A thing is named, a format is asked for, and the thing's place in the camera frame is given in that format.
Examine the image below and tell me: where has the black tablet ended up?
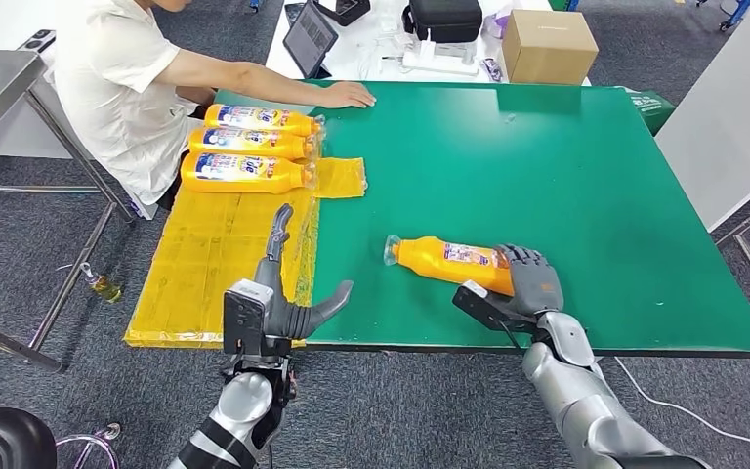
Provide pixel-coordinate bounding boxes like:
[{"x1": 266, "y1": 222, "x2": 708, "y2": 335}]
[{"x1": 282, "y1": 1, "x2": 340, "y2": 80}]

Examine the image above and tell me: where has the orange detergent bottle clear cap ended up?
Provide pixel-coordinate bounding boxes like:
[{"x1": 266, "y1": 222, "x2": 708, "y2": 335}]
[
  {"x1": 179, "y1": 151, "x2": 316, "y2": 195},
  {"x1": 383, "y1": 234, "x2": 518, "y2": 298},
  {"x1": 203, "y1": 103, "x2": 324, "y2": 137},
  {"x1": 188, "y1": 126, "x2": 319, "y2": 162}
]

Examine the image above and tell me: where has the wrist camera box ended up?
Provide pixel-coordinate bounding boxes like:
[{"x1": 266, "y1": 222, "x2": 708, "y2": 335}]
[
  {"x1": 223, "y1": 279, "x2": 274, "y2": 358},
  {"x1": 451, "y1": 279, "x2": 538, "y2": 334}
]

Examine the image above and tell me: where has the chrome ring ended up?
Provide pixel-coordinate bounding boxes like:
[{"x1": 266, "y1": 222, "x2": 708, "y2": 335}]
[{"x1": 56, "y1": 422, "x2": 122, "y2": 469}]

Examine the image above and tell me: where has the green table mat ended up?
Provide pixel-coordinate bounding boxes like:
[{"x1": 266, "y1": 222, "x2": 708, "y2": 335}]
[{"x1": 213, "y1": 78, "x2": 750, "y2": 359}]

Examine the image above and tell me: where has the black carrying case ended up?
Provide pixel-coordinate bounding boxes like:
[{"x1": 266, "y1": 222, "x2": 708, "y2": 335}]
[{"x1": 401, "y1": 0, "x2": 483, "y2": 44}]

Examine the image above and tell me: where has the brown cardboard box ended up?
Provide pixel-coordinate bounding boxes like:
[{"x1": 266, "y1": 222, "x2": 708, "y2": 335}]
[{"x1": 501, "y1": 9, "x2": 601, "y2": 87}]

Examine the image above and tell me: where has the yellow taped cardboard mat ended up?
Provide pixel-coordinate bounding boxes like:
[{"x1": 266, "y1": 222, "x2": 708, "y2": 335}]
[{"x1": 123, "y1": 156, "x2": 368, "y2": 351}]

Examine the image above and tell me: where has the white floor cable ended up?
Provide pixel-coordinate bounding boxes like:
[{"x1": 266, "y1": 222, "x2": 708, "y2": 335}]
[{"x1": 614, "y1": 357, "x2": 750, "y2": 462}]

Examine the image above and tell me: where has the white power strip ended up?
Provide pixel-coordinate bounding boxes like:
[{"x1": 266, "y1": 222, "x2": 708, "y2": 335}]
[{"x1": 401, "y1": 28, "x2": 481, "y2": 77}]

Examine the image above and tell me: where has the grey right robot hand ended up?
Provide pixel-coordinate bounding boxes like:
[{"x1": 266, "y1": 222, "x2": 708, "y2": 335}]
[{"x1": 485, "y1": 243, "x2": 565, "y2": 320}]

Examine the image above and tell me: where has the person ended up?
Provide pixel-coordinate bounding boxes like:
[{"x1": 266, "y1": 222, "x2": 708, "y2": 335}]
[{"x1": 54, "y1": 0, "x2": 378, "y2": 208}]

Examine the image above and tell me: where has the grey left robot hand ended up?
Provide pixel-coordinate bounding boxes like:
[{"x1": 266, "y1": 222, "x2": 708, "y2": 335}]
[{"x1": 253, "y1": 203, "x2": 354, "y2": 341}]

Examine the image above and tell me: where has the blue wheeled frame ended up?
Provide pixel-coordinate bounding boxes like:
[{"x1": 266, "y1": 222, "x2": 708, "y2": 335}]
[{"x1": 694, "y1": 0, "x2": 750, "y2": 32}]

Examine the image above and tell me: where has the black device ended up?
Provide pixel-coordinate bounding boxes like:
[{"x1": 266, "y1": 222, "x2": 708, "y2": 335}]
[{"x1": 314, "y1": 0, "x2": 372, "y2": 27}]

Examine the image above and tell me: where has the small glass bottle yellow liquid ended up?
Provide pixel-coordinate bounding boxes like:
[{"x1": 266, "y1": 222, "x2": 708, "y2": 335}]
[{"x1": 79, "y1": 262, "x2": 123, "y2": 304}]

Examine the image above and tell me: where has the black ribbed round stool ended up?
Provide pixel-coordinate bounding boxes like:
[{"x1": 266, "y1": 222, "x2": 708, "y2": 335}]
[{"x1": 0, "y1": 407, "x2": 58, "y2": 469}]

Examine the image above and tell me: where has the person's right hand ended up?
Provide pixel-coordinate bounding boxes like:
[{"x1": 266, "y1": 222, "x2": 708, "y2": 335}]
[{"x1": 319, "y1": 80, "x2": 378, "y2": 110}]

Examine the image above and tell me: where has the white table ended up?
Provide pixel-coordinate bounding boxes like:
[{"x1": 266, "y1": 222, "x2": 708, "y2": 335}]
[{"x1": 263, "y1": 0, "x2": 591, "y2": 87}]

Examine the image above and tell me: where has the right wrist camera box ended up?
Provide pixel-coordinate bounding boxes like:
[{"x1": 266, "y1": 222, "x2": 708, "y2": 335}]
[{"x1": 451, "y1": 279, "x2": 538, "y2": 334}]

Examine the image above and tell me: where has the purple tissue pack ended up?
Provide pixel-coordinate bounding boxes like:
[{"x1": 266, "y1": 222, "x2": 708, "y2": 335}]
[{"x1": 481, "y1": 9, "x2": 514, "y2": 39}]

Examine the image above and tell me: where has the green bag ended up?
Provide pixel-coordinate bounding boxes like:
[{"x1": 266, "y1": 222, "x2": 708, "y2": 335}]
[{"x1": 617, "y1": 85, "x2": 678, "y2": 137}]

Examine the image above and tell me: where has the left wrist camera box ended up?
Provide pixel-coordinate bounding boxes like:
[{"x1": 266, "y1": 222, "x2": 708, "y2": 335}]
[{"x1": 223, "y1": 279, "x2": 274, "y2": 358}]

